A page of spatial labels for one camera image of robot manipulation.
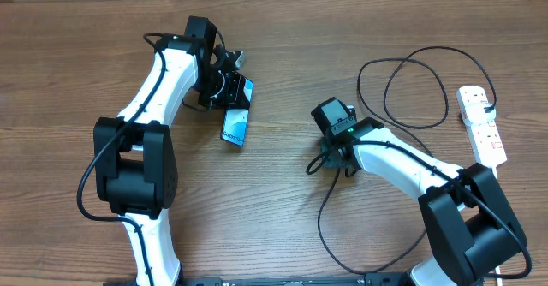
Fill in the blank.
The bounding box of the white power strip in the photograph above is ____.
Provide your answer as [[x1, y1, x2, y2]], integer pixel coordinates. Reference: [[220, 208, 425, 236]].
[[456, 86, 507, 168]]

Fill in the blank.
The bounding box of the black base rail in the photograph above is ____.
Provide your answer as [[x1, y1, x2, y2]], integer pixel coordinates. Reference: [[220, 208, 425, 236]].
[[102, 271, 412, 286]]

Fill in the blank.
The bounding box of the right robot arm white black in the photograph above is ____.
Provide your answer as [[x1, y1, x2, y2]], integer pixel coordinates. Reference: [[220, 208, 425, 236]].
[[307, 98, 532, 285]]

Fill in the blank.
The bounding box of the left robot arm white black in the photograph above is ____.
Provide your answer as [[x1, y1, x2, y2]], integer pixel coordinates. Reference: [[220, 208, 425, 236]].
[[76, 16, 253, 285]]

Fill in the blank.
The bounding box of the Galaxy S24 smartphone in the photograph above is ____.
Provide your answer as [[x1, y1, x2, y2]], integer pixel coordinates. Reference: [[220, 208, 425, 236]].
[[220, 76, 253, 146]]

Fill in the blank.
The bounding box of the white charger plug adapter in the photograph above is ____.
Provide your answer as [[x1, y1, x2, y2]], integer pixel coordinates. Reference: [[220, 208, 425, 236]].
[[462, 102, 497, 127]]

